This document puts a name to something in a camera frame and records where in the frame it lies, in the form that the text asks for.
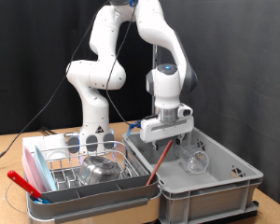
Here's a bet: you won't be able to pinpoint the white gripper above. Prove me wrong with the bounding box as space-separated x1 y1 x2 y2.
139 115 196 152

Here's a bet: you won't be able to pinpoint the clear wine glass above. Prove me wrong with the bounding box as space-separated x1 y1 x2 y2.
174 140 211 175

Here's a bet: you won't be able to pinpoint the stainless steel bowl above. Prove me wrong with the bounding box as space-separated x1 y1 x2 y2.
77 155 123 186

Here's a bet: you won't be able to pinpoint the light blue plate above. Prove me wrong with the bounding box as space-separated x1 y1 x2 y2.
34 145 58 192

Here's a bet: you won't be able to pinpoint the grey plastic crate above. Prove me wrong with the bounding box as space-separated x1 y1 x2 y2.
122 125 264 224

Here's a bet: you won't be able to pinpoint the vertical metal pole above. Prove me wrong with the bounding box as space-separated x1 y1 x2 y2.
151 43 160 116

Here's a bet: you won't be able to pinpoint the dark grey backdrop curtain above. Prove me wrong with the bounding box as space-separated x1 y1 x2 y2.
157 0 280 211

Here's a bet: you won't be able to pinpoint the white box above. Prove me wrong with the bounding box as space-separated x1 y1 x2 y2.
21 133 69 162

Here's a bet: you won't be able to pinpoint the pink plate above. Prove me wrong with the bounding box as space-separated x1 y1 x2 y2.
22 146 46 194

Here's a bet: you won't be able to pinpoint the black backdrop curtain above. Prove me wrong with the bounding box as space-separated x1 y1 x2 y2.
0 0 155 136

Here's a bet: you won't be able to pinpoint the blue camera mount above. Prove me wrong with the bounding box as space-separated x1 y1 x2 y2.
126 119 142 138

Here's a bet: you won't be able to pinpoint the grey wire dish rack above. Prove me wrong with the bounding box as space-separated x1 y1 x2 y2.
25 140 162 224

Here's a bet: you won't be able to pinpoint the black cables on table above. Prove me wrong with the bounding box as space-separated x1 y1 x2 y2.
38 126 59 136

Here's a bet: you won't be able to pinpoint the long black hanging cable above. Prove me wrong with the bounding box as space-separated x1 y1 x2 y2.
0 0 138 166

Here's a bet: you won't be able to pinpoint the blue handled utensil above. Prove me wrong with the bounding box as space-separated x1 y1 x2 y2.
32 196 50 205

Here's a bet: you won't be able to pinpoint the red handled utensil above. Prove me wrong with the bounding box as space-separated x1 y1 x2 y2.
7 170 43 200

